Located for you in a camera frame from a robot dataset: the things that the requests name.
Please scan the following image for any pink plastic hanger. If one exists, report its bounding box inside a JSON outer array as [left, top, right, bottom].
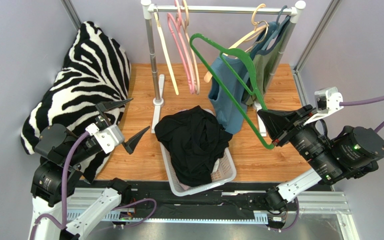
[[167, 0, 196, 94]]

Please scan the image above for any zebra striped pillow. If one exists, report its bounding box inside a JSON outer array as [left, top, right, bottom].
[[20, 21, 132, 184]]

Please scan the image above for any blue ribbed tank top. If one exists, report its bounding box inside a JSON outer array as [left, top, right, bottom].
[[207, 21, 279, 136]]

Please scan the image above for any white metal clothes rack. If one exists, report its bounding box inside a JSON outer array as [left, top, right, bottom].
[[140, 0, 306, 134]]

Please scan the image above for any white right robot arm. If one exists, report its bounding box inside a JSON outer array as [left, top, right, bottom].
[[257, 104, 384, 212]]

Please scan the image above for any blue grey hanger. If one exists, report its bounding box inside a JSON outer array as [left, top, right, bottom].
[[262, 5, 290, 50]]

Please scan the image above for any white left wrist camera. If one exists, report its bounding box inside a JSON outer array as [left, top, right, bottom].
[[85, 123, 125, 154]]

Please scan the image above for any cream white hanger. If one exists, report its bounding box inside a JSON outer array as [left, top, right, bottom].
[[154, 11, 179, 96]]

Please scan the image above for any beige hanger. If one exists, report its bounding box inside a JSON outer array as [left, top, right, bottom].
[[182, 0, 200, 95]]

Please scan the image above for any pink lilac tank top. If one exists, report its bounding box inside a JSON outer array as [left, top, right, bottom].
[[178, 181, 191, 191]]

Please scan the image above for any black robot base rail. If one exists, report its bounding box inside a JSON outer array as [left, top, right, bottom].
[[104, 180, 277, 223]]

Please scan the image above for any wooden hanger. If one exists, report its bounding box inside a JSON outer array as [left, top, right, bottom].
[[203, 3, 270, 83]]

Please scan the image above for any olive green tank top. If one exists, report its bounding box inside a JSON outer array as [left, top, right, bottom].
[[249, 17, 291, 97]]

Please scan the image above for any white plastic laundry basket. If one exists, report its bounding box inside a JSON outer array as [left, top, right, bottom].
[[159, 109, 237, 197]]

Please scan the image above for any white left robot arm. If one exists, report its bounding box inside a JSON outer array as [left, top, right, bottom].
[[29, 100, 145, 240]]

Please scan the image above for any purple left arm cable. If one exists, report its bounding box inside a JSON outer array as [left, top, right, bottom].
[[28, 130, 91, 240]]

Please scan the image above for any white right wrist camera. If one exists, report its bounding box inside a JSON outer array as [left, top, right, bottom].
[[304, 86, 344, 125]]

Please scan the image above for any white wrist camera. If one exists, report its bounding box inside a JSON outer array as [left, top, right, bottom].
[[304, 86, 344, 125], [85, 123, 125, 154]]

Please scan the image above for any green hanger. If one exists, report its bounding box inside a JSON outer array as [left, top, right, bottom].
[[189, 32, 275, 151]]

